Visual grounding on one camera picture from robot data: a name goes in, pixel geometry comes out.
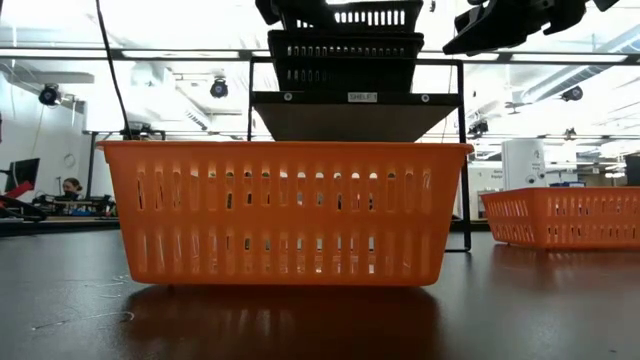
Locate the wooden shelf black metal frame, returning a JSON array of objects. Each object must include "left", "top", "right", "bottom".
[{"left": 246, "top": 56, "right": 473, "bottom": 253}]

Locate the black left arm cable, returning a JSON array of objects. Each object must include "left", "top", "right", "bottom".
[{"left": 94, "top": 0, "right": 134, "bottom": 141}]

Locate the black slotted plastic basket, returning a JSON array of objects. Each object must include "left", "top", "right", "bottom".
[
  {"left": 277, "top": 0, "right": 425, "bottom": 34},
  {"left": 267, "top": 29, "right": 425, "bottom": 60},
  {"left": 273, "top": 57, "right": 417, "bottom": 94}
]

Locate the black background frame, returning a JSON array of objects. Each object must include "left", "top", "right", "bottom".
[{"left": 82, "top": 123, "right": 167, "bottom": 200}]

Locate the orange slotted plastic basket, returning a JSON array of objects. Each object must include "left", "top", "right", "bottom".
[
  {"left": 96, "top": 140, "right": 475, "bottom": 289},
  {"left": 480, "top": 186, "right": 640, "bottom": 251}
]

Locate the white tall cabinet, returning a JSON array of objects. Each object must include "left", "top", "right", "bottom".
[{"left": 501, "top": 138, "right": 547, "bottom": 191}]

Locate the black computer monitor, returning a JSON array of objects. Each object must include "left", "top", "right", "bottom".
[{"left": 4, "top": 157, "right": 41, "bottom": 194}]

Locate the person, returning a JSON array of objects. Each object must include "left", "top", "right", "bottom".
[{"left": 62, "top": 177, "right": 84, "bottom": 199}]

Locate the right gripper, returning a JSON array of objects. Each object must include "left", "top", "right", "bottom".
[{"left": 442, "top": 0, "right": 589, "bottom": 55}]

